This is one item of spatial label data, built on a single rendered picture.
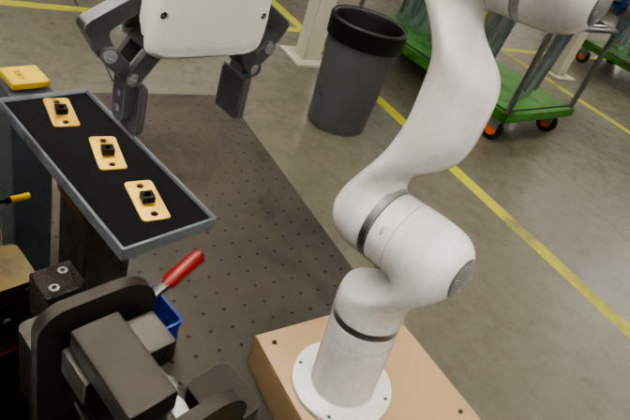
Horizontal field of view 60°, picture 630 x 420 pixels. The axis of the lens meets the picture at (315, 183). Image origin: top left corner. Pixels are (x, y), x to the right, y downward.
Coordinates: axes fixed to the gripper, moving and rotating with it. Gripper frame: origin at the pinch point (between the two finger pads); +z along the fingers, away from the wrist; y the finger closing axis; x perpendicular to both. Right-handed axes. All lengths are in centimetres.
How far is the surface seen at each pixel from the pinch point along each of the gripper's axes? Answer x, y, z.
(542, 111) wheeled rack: -99, -407, 112
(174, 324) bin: -22, -23, 63
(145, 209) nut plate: -16.5, -8.9, 25.7
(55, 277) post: -15.5, 2.8, 32.0
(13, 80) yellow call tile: -53, -6, 26
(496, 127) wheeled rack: -110, -365, 127
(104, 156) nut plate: -29.2, -9.4, 25.6
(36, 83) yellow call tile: -52, -9, 26
